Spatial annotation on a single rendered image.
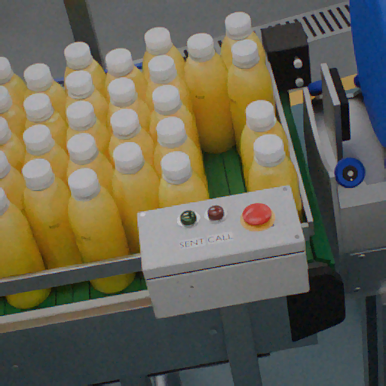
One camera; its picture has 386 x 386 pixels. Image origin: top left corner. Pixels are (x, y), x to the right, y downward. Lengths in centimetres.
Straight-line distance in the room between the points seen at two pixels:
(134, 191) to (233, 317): 22
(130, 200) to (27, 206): 14
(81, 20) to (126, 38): 171
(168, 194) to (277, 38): 44
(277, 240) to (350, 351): 126
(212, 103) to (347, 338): 106
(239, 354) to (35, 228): 34
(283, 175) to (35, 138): 35
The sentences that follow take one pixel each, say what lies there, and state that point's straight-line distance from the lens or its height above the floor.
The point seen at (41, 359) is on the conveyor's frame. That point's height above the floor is 82.
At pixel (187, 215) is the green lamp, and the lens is 124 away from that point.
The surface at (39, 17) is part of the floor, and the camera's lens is 371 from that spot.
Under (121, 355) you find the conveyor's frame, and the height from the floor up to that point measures 79.
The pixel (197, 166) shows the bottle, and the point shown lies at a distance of 140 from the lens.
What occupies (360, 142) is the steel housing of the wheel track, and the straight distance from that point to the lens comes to 158.
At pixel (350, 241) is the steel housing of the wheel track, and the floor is 85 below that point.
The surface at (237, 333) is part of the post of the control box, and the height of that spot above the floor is 90.
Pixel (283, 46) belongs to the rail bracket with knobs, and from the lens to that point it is 166.
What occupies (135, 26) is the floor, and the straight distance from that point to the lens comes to 354.
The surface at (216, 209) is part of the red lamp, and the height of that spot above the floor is 111.
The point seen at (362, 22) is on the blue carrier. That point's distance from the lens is 149.
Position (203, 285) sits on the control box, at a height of 105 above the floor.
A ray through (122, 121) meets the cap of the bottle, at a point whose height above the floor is 110.
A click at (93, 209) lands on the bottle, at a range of 134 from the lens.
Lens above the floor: 200
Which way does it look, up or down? 45 degrees down
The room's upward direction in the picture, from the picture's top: 12 degrees counter-clockwise
